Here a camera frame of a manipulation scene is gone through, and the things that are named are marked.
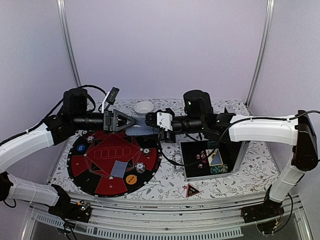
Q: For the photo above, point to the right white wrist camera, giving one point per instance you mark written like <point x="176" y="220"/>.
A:
<point x="160" y="119"/>

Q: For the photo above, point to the white ceramic bowl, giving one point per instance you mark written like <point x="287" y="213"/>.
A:
<point x="142" y="108"/>

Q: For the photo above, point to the orange big blind button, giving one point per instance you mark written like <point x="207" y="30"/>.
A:
<point x="131" y="179"/>

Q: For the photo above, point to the front aluminium rail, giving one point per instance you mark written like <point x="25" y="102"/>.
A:
<point x="198" y="219"/>

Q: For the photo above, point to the round red black poker mat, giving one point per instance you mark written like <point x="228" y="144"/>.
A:
<point x="90" y="169"/>

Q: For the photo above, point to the blue small blind button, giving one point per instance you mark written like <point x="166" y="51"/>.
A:
<point x="81" y="148"/>

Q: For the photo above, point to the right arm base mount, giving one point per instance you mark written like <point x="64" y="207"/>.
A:
<point x="262" y="211"/>

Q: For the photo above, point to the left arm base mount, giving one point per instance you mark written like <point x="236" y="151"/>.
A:
<point x="66" y="210"/>

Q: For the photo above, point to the right aluminium frame post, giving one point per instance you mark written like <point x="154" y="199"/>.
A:
<point x="268" y="17"/>

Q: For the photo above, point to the dealt blue playing cards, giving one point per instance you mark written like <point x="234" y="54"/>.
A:
<point x="118" y="169"/>

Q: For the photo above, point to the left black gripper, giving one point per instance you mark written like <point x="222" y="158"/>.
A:
<point x="110" y="124"/>

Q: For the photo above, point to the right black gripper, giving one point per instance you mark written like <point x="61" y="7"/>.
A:
<point x="167" y="137"/>

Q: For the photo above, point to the blue white chip stack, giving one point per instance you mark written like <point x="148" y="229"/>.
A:
<point x="90" y="139"/>

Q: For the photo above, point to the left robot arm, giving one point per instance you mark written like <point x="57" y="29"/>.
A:
<point x="52" y="130"/>

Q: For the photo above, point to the red black triangle card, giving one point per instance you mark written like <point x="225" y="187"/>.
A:
<point x="191" y="191"/>

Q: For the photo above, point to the lower poker chip row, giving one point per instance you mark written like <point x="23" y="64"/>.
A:
<point x="219" y="169"/>

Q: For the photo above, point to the left aluminium frame post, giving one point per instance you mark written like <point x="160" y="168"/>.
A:
<point x="61" y="7"/>

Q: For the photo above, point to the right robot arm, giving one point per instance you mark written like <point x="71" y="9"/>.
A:
<point x="293" y="130"/>

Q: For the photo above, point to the aluminium poker chip case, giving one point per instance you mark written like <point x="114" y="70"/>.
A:
<point x="215" y="137"/>

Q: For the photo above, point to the red dice group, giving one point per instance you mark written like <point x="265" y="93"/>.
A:
<point x="201" y="159"/>

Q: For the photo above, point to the boxed card deck ace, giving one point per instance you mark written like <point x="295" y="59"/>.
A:
<point x="215" y="158"/>

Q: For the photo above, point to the red black 100 chip stack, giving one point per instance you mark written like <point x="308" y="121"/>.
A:
<point x="147" y="152"/>

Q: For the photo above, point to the aluminium frame post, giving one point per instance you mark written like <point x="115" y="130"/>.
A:
<point x="61" y="7"/>
<point x="268" y="17"/>

